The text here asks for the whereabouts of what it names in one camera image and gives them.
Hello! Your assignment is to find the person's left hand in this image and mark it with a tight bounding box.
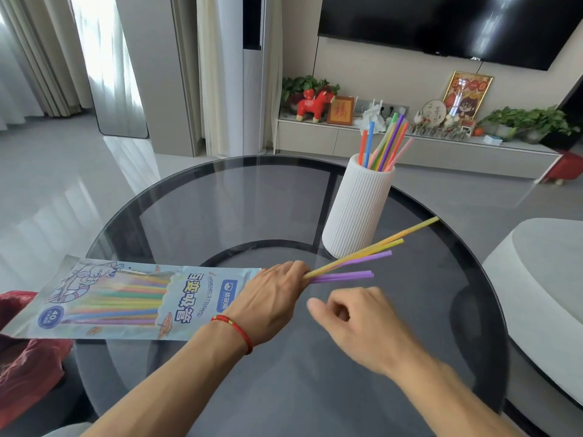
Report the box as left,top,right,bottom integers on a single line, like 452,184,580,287
222,260,311,349

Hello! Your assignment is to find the person's right hand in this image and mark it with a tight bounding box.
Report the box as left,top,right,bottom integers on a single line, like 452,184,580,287
306,286,427,376

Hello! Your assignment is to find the purple drinking straw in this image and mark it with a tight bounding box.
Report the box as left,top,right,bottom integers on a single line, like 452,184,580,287
332,250,393,269
313,270,373,281
311,273,375,284

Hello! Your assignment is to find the yellow orange drinking straw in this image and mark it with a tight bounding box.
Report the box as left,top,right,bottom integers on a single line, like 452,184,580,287
304,216,440,279

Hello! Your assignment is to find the printed plastic straw packet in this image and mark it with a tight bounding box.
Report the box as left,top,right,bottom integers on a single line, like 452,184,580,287
0,255,263,342

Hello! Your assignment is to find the person's right forearm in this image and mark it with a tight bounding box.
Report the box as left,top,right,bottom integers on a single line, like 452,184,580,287
385,352,524,437

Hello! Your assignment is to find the person's left forearm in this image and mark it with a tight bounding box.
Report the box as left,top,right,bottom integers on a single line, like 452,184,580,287
81,324,252,437

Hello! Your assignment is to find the white ribbed vase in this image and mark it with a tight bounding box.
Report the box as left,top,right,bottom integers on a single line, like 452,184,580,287
322,153,396,260

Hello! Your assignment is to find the bunch of mixed colour straws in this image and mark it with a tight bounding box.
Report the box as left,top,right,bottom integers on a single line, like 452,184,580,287
357,112,415,172

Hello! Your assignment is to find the small red framed picture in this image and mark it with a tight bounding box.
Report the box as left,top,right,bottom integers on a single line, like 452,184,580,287
326,96,355,127

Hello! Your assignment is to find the red toy horse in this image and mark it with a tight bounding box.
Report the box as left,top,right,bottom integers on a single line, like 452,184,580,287
296,89,336,124

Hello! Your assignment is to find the bundle of pastel packed straws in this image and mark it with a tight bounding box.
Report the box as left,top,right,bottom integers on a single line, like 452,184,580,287
59,270,176,327

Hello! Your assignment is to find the white standing air conditioner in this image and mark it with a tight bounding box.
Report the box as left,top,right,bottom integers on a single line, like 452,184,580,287
242,0,268,156

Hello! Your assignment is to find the low beige media cabinet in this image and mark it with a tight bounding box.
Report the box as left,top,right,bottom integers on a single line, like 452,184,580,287
274,114,564,180

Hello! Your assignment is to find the row of small figurines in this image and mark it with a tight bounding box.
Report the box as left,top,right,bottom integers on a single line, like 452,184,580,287
409,122,473,141

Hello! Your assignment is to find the round white decorative plaque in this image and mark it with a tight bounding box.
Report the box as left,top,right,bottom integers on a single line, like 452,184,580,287
421,99,447,128

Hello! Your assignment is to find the white upholstered sofa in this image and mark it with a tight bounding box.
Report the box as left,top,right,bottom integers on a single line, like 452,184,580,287
481,218,583,406

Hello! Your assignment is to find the gold framed picture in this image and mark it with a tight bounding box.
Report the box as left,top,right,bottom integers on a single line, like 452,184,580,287
442,71,494,121

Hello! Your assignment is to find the green trailing potted plant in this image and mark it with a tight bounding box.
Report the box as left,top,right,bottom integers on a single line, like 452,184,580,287
478,105,582,144

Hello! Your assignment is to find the red cloth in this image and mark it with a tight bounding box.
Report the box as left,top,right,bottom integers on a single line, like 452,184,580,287
0,290,74,429

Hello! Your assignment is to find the red stool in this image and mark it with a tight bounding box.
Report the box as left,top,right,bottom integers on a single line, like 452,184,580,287
539,151,583,186

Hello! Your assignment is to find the black flat television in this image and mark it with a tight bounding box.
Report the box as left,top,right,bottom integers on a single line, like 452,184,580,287
317,0,583,72

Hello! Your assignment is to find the beige curtain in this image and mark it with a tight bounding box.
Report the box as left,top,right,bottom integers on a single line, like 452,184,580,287
0,0,94,131

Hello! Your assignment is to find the red string bracelet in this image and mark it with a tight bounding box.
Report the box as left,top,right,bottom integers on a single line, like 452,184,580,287
210,315,254,355

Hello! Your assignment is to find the grey wall socket strip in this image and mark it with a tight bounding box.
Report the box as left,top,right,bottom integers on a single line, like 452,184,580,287
355,100,410,117

